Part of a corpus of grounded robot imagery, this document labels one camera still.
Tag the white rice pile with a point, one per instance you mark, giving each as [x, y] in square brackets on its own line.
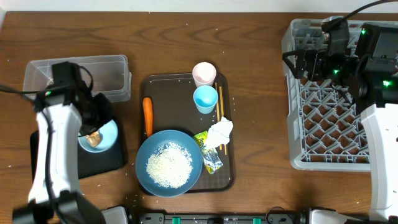
[170, 166]

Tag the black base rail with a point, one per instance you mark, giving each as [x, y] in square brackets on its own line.
[272, 218]

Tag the yellow green snack wrapper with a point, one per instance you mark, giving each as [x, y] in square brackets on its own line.
[210, 156]

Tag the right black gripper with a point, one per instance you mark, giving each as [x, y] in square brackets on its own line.
[317, 56]

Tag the pink cup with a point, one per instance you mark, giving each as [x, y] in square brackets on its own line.
[204, 73]

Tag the crumpled white napkin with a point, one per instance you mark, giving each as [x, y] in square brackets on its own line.
[219, 134]

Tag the orange carrot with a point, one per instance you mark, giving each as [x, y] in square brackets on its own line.
[148, 115]

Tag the dark brown serving tray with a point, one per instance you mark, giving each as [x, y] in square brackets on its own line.
[174, 108]

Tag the grey dishwasher rack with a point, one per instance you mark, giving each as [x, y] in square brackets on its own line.
[324, 120]

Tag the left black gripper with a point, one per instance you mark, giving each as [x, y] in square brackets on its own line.
[104, 101]

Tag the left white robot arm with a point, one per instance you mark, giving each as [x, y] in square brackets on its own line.
[64, 110]

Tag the large dark blue plate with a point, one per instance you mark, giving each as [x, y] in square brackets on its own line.
[151, 145]

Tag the brown food scrap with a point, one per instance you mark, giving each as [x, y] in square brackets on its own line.
[94, 139]

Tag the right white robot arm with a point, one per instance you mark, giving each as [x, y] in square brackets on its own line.
[380, 125]

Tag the clear plastic bin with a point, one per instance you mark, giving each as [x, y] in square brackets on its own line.
[111, 75]

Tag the small light blue bowl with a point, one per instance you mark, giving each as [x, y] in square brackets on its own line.
[106, 137]

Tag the light blue cup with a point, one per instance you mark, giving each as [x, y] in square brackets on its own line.
[205, 98]

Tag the black waste tray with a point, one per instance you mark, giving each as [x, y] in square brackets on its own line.
[90, 164]

